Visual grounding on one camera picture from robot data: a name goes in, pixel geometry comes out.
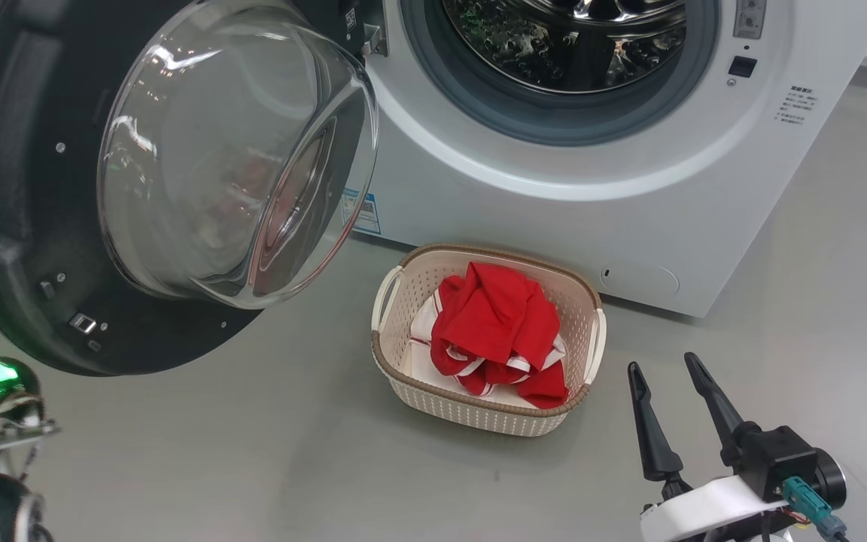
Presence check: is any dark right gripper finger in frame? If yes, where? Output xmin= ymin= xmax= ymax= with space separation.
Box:
xmin=627 ymin=361 xmax=694 ymax=501
xmin=684 ymin=352 xmax=762 ymax=467

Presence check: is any red and white garment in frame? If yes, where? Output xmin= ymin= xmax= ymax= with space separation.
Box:
xmin=409 ymin=290 xmax=571 ymax=411

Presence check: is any black glass washing machine door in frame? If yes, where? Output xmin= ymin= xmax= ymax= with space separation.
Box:
xmin=0 ymin=0 xmax=380 ymax=377

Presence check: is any blue energy label sticker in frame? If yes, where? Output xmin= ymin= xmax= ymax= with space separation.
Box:
xmin=342 ymin=188 xmax=382 ymax=236

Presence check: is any cream perforated laundry basket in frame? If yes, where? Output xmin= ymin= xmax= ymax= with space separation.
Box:
xmin=370 ymin=242 xmax=607 ymax=437

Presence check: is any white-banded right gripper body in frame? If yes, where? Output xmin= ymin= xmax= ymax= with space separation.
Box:
xmin=640 ymin=474 xmax=788 ymax=542

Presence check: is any white front-load washing machine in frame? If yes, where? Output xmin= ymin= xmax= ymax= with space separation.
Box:
xmin=294 ymin=0 xmax=867 ymax=318

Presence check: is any small red and white cloth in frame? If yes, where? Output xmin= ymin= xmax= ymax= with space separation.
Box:
xmin=431 ymin=262 xmax=561 ymax=377

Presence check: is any teal cable connector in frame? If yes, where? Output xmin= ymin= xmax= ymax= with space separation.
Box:
xmin=782 ymin=476 xmax=848 ymax=539

